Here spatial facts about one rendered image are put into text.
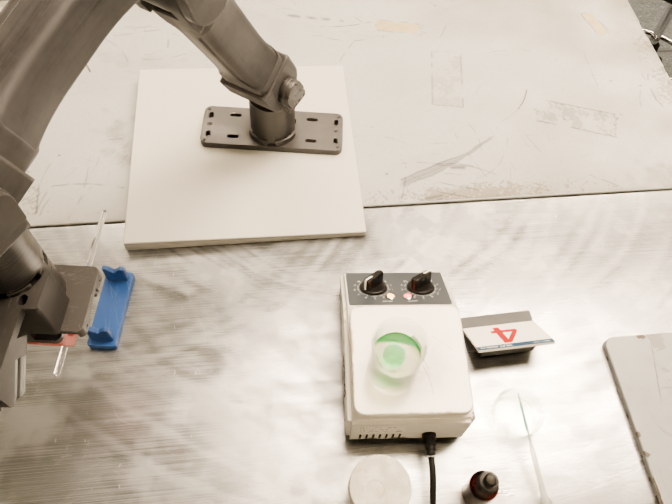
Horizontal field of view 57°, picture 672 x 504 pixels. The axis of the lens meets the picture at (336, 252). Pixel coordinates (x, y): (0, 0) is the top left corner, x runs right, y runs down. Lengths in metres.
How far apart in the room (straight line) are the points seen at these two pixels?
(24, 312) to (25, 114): 0.16
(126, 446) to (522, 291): 0.50
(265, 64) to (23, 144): 0.35
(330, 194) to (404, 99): 0.23
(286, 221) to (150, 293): 0.19
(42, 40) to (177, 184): 0.43
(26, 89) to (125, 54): 0.63
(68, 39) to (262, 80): 0.31
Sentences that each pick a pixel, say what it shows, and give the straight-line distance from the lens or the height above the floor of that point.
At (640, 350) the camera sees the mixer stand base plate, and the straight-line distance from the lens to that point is 0.82.
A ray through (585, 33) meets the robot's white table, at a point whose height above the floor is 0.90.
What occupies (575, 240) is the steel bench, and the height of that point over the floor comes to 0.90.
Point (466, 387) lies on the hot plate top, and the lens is 0.64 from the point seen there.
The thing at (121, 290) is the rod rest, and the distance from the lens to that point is 0.80.
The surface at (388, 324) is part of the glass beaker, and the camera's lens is 0.59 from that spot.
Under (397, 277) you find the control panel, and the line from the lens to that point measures 0.75.
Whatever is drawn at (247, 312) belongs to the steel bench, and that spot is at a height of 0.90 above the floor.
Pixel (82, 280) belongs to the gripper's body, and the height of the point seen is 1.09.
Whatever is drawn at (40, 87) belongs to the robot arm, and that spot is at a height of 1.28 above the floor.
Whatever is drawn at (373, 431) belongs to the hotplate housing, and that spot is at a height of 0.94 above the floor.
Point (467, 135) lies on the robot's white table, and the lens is 0.95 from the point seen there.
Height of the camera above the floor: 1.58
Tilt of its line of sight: 58 degrees down
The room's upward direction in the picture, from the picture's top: 3 degrees clockwise
